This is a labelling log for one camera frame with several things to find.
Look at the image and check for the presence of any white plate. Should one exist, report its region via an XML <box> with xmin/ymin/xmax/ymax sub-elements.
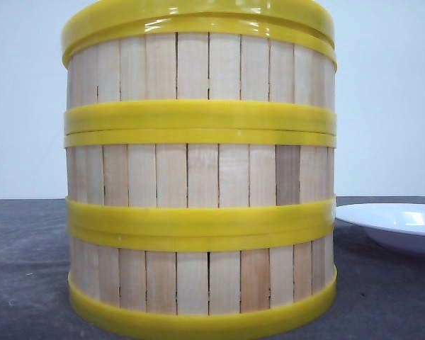
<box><xmin>336</xmin><ymin>203</ymin><xmax>425</xmax><ymax>258</ymax></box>

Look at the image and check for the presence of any woven bamboo steamer lid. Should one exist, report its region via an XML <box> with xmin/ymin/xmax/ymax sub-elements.
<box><xmin>62</xmin><ymin>0</ymin><xmax>334</xmax><ymax>48</ymax></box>

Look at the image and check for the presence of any bamboo steamer basket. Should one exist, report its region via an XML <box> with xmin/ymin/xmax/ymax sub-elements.
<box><xmin>67</xmin><ymin>140</ymin><xmax>335</xmax><ymax>251</ymax></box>
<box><xmin>62</xmin><ymin>13</ymin><xmax>336</xmax><ymax>145</ymax></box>
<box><xmin>68</xmin><ymin>234</ymin><xmax>336</xmax><ymax>339</ymax></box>

